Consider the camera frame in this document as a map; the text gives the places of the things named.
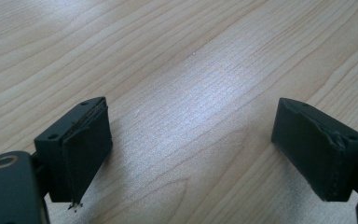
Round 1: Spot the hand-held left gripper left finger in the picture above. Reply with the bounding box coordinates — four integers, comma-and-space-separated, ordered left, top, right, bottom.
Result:
33, 96, 114, 213

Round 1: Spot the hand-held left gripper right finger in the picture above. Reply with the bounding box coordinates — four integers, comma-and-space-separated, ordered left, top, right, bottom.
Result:
270, 97, 358, 203

